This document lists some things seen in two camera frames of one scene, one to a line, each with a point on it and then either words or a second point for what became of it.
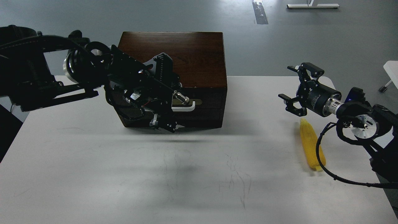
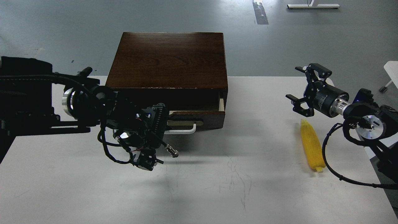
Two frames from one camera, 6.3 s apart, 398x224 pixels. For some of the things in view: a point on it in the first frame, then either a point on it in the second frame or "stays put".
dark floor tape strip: (260, 15) stays put
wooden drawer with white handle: (200, 98) to (187, 122)
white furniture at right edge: (391, 68) stays put
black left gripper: (134, 80) to (131, 125)
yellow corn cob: (310, 142) stays put
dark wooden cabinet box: (198, 58) stays put
